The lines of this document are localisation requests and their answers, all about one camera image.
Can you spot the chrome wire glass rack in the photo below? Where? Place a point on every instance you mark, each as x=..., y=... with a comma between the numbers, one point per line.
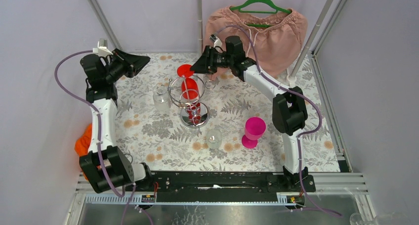
x=202, y=112

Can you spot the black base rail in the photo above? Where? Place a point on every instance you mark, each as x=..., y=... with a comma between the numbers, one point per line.
x=204, y=186

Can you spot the floral table mat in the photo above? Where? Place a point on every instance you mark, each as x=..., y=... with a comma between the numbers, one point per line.
x=164, y=143

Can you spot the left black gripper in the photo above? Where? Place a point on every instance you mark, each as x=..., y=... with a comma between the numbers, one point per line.
x=128, y=65

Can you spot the clear glass bottom corner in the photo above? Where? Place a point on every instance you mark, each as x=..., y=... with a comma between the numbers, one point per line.
x=357, y=219

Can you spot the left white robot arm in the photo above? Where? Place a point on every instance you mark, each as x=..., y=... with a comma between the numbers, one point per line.
x=105, y=166

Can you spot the clear wine glass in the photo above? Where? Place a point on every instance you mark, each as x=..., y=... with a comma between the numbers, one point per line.
x=161, y=99
x=214, y=138

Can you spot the red plastic wine glass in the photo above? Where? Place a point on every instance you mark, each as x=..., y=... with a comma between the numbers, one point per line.
x=189, y=89

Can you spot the pink drawstring shorts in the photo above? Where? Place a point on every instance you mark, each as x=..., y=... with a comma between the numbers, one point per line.
x=275, y=40

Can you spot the pink plastic wine glass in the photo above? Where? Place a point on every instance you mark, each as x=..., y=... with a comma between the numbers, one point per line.
x=255, y=127

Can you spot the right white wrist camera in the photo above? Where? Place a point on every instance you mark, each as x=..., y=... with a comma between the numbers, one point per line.
x=216, y=41

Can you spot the orange cloth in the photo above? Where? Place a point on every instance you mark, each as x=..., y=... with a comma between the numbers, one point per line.
x=83, y=142

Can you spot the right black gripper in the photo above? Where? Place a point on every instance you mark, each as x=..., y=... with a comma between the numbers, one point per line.
x=205, y=64

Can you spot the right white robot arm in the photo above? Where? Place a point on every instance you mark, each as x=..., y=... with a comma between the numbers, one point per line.
x=289, y=112

